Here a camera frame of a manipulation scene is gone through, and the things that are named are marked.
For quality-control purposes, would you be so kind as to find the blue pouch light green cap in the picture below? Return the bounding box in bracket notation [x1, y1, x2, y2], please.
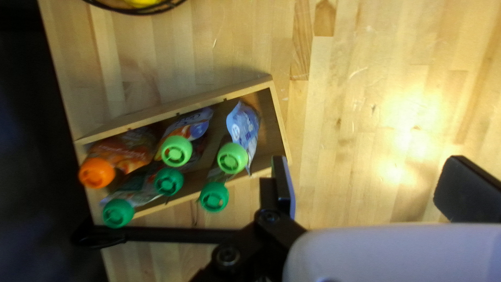
[216, 101, 261, 175]

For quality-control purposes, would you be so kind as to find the round black wire rack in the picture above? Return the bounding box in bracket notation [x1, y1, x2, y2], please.
[80, 0, 189, 16]

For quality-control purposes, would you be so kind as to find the pouch with dark green cap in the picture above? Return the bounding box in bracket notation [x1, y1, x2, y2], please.
[133, 164, 185, 197]
[196, 172, 235, 214]
[99, 174, 165, 230]

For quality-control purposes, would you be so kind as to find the yellow mustard bottle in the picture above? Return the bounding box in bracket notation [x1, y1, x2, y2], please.
[124, 0, 162, 9]

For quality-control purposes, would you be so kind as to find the pouch with light green cap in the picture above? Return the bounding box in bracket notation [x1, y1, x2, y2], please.
[154, 107, 214, 169]

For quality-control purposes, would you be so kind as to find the pouch with orange cap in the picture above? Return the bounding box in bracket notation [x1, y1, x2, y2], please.
[77, 125, 159, 190]

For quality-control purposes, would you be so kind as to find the wooden box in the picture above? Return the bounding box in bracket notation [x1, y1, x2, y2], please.
[73, 74, 293, 220]

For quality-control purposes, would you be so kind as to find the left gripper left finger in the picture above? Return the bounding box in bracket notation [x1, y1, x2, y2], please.
[189, 155, 308, 282]

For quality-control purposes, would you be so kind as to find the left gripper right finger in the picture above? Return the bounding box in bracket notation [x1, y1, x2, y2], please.
[432, 155, 501, 224]

